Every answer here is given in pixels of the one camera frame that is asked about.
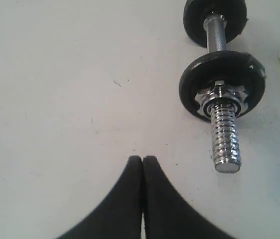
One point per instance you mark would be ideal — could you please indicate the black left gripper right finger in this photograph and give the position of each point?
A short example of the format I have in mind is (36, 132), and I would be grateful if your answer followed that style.
(167, 215)

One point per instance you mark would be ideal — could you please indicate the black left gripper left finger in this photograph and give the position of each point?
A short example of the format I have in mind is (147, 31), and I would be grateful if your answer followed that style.
(119, 214)

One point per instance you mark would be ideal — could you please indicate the chrome dumbbell bar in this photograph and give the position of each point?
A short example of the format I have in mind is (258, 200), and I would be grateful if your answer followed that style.
(225, 143)

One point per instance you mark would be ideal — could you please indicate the chrome star collar nut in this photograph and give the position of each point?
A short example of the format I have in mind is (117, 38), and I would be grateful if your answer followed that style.
(222, 93)

